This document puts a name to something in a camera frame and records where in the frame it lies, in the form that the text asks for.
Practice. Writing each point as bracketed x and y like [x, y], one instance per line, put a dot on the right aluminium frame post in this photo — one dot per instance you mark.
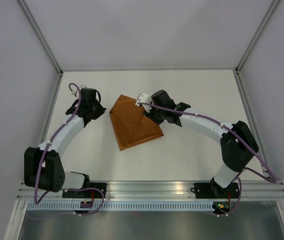
[257, 34]

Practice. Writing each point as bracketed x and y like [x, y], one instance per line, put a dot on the white slotted cable duct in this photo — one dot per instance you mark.
[199, 206]

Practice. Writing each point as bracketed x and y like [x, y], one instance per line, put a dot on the aluminium frame post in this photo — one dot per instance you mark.
[257, 34]
[39, 35]

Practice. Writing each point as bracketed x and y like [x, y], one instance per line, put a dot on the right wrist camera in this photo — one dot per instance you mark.
[145, 101]

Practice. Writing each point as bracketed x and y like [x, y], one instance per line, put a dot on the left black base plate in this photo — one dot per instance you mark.
[94, 192]

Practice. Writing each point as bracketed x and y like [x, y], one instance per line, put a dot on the brown cloth napkin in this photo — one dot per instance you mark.
[131, 127]

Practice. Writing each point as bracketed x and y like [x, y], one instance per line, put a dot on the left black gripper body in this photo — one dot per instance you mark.
[98, 110]

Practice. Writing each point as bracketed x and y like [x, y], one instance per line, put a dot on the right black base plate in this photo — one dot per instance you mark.
[204, 190]

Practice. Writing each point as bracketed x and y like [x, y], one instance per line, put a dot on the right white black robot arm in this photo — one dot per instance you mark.
[237, 143]

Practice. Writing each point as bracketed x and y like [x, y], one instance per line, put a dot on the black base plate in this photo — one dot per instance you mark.
[94, 192]
[204, 190]

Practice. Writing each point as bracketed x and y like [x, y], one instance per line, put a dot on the aluminium front rail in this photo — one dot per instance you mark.
[255, 190]

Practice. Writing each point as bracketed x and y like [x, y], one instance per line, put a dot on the left aluminium frame post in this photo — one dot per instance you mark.
[39, 35]

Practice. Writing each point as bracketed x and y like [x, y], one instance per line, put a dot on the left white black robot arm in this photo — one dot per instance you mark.
[43, 168]

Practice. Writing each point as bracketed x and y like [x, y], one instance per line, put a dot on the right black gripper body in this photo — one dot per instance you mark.
[157, 115]

